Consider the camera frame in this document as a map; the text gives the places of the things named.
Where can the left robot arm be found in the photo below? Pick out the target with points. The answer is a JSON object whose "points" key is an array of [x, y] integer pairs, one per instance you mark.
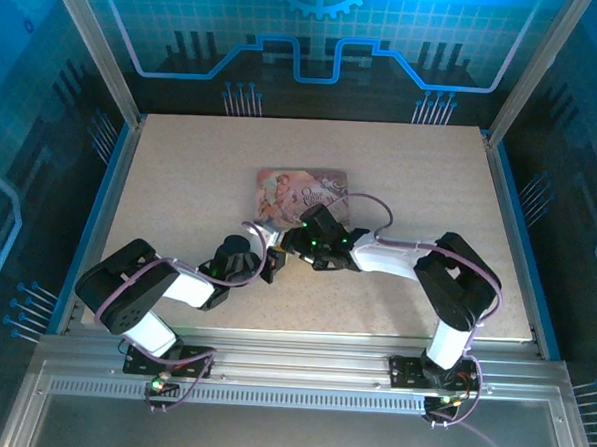
{"points": [[125, 284]]}

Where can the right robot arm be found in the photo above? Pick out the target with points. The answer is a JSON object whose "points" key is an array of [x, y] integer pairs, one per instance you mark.
{"points": [[455, 287]]}

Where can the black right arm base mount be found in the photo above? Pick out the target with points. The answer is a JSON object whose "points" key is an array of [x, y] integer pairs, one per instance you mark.
{"points": [[406, 372]]}

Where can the small circuit board with LED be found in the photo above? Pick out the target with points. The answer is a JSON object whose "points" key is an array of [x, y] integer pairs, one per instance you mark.
{"points": [[444, 400], [159, 384]]}

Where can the aluminium frame rail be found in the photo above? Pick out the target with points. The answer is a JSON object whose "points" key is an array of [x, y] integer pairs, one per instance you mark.
{"points": [[296, 353]]}

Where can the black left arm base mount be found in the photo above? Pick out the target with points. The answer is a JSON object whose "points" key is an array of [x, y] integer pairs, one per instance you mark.
{"points": [[191, 360]]}

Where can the blue printed side panel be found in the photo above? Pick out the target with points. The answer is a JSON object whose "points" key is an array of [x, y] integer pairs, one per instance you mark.
{"points": [[23, 119], [583, 148]]}

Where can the slotted aluminium strip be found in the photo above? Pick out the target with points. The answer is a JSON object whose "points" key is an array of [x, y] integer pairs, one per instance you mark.
{"points": [[269, 397]]}

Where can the aluminium frame post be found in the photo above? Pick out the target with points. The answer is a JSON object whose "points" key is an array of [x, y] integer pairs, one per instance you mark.
{"points": [[97, 48], [532, 70]]}

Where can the blue printed backdrop panel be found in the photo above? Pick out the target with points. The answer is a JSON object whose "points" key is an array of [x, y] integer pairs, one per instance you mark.
{"points": [[313, 34]]}

